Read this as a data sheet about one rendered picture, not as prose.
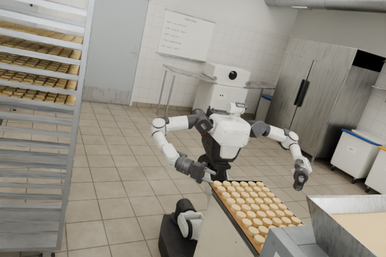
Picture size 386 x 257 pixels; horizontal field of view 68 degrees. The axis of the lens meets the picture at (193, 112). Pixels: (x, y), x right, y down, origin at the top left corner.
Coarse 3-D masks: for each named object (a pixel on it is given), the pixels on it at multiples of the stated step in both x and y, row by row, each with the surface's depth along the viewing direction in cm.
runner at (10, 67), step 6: (0, 66) 152; (6, 66) 153; (12, 66) 154; (18, 66) 155; (30, 72) 157; (36, 72) 158; (42, 72) 159; (48, 72) 160; (54, 72) 161; (66, 78) 164; (72, 78) 165
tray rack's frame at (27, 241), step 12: (0, 204) 219; (12, 204) 222; (24, 204) 225; (36, 204) 229; (48, 204) 232; (60, 204) 235; (0, 216) 208; (12, 216) 211; (24, 216) 214; (36, 216) 217; (48, 216) 219; (0, 228) 198; (12, 228) 201; (24, 228) 203; (36, 228) 206; (48, 228) 208; (0, 240) 189; (12, 240) 191; (24, 240) 193; (36, 240) 196; (48, 240) 198; (48, 252) 193
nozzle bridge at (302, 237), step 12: (276, 228) 97; (288, 228) 99; (300, 228) 101; (312, 228) 102; (276, 240) 93; (288, 240) 92; (300, 240) 94; (312, 240) 96; (264, 252) 98; (276, 252) 92; (288, 252) 88; (300, 252) 88; (312, 252) 90; (324, 252) 91
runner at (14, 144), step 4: (0, 144) 165; (4, 144) 166; (8, 144) 166; (12, 144) 167; (16, 144) 168; (20, 144) 168; (24, 144) 169; (28, 144) 170; (32, 144) 170; (36, 144) 171; (40, 144) 172; (36, 148) 172; (40, 148) 173; (44, 148) 173; (48, 148) 174; (52, 148) 175; (56, 148) 175; (60, 148) 176; (64, 148) 177; (68, 148) 178
